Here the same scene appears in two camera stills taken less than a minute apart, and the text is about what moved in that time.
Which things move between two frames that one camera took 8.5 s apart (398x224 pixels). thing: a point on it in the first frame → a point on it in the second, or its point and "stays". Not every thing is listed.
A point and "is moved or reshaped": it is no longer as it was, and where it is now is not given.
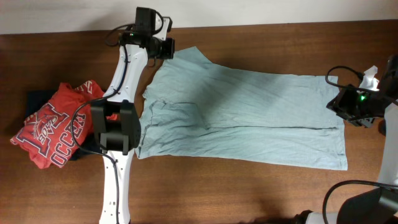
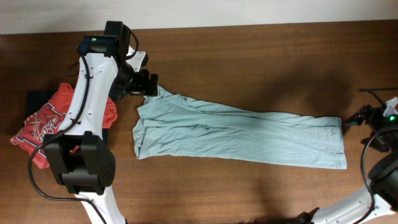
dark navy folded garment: [91, 147] stays
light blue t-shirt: [192, 110] is moved or reshaped
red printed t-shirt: [53, 134] stays
